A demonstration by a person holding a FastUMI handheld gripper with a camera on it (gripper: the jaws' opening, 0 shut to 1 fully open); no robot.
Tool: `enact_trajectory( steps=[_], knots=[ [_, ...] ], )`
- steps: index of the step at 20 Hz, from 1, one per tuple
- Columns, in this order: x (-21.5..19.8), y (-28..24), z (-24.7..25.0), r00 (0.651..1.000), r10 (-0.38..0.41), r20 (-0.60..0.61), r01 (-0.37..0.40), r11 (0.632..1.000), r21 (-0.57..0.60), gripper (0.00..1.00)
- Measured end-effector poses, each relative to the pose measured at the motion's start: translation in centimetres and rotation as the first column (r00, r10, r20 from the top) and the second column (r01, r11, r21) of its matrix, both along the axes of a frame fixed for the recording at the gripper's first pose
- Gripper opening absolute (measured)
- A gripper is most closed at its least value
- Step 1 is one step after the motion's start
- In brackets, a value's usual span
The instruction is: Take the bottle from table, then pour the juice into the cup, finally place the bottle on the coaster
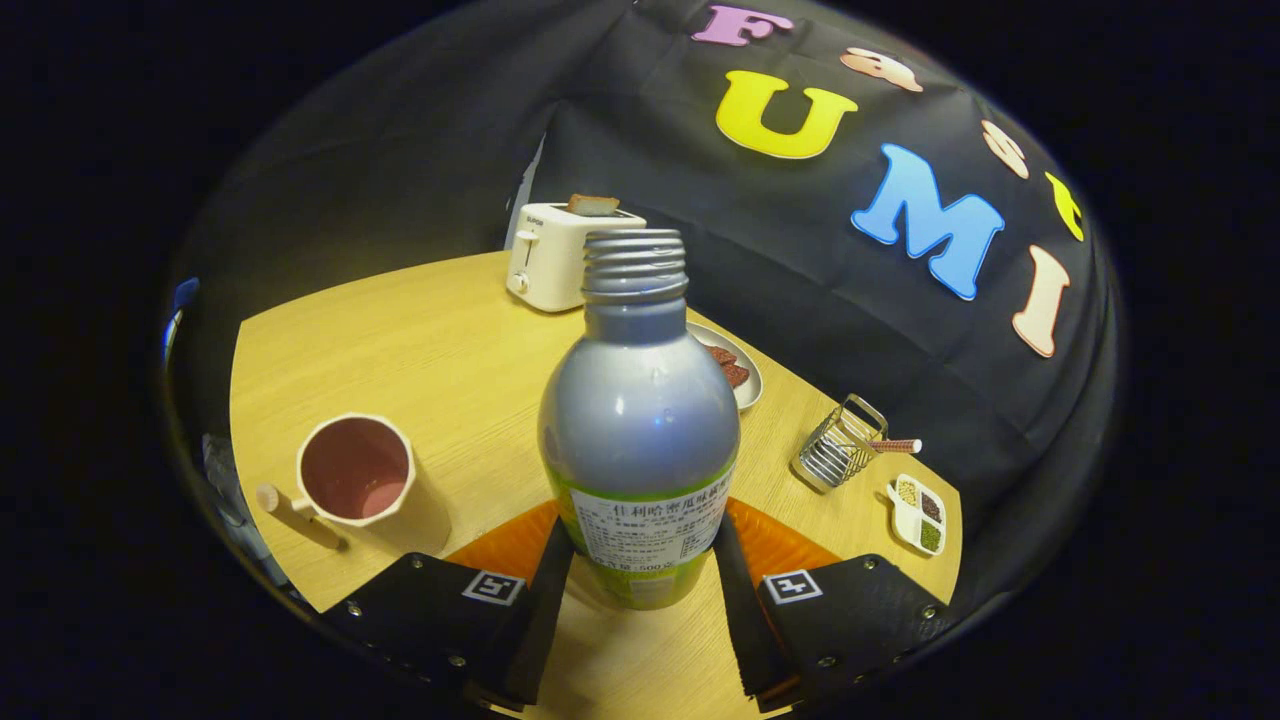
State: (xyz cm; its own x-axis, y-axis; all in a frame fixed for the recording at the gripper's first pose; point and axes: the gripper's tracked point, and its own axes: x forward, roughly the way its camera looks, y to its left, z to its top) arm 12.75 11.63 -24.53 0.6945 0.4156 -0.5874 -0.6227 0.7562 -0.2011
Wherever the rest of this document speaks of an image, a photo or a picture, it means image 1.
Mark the white divided dish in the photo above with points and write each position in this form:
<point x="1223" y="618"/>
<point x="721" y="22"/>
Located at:
<point x="915" y="520"/>

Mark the red food slices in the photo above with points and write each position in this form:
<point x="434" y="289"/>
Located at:
<point x="730" y="368"/>

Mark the black backdrop cloth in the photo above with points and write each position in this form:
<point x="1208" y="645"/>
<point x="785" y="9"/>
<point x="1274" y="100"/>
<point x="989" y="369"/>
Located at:
<point x="700" y="220"/>

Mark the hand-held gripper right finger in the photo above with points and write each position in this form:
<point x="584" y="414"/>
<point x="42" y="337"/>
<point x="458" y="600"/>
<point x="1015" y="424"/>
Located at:
<point x="740" y="630"/>

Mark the small white plate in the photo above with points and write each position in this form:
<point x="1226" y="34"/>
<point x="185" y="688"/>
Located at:
<point x="752" y="385"/>

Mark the toast slice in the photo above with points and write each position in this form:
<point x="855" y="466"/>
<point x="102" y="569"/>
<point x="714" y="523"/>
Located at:
<point x="593" y="205"/>

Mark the silver juice bottle green label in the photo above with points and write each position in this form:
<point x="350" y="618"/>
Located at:
<point x="640" y="420"/>

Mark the striped stick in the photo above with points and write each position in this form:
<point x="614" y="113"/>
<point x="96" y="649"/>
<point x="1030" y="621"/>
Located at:
<point x="900" y="446"/>

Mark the white toaster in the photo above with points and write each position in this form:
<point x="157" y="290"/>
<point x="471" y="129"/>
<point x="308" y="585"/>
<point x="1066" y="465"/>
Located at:
<point x="550" y="265"/>

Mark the wooden table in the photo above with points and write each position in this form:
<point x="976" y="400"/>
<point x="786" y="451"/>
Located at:
<point x="440" y="350"/>

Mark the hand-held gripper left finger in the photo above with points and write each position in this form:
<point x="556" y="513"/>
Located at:
<point x="535" y="640"/>

